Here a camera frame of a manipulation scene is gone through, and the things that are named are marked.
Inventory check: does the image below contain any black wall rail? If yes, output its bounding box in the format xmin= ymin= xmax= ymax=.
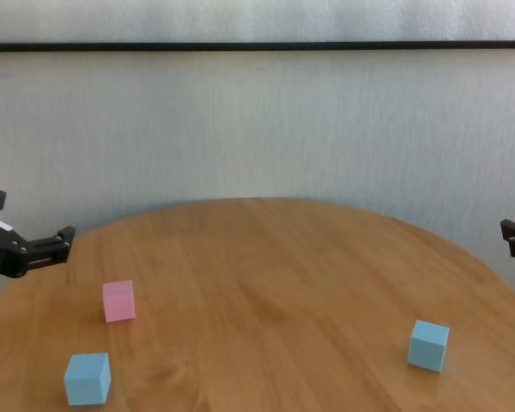
xmin=0 ymin=40 xmax=515 ymax=53

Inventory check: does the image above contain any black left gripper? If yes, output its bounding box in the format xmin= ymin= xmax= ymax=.
xmin=0 ymin=190 xmax=77 ymax=279

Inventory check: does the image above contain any light blue foam cube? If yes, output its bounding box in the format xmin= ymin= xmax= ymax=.
xmin=407 ymin=319 xmax=451 ymax=373
xmin=63 ymin=352 xmax=112 ymax=407

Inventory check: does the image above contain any pink foam cube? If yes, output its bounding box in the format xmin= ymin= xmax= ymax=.
xmin=101 ymin=280 xmax=137 ymax=324

